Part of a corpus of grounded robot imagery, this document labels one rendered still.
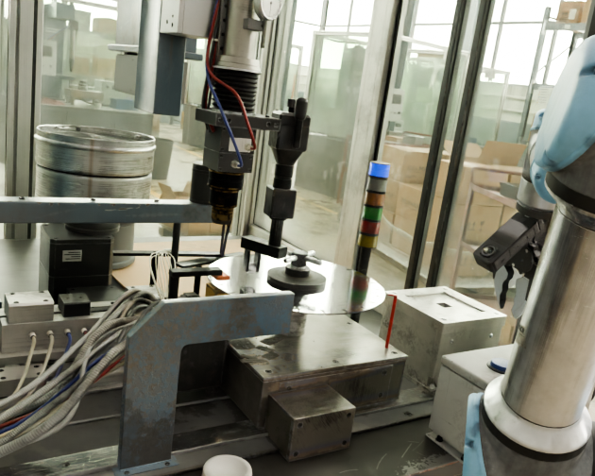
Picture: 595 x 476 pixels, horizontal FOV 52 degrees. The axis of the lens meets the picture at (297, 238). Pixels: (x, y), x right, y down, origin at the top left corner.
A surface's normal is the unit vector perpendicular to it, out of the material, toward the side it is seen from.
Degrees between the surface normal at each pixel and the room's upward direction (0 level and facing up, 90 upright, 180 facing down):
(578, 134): 112
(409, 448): 0
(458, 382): 90
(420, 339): 90
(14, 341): 90
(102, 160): 90
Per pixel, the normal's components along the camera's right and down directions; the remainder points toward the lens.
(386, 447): 0.13, -0.96
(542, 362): -0.71, 0.34
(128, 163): 0.75, 0.25
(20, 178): 0.51, 0.27
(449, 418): -0.85, 0.01
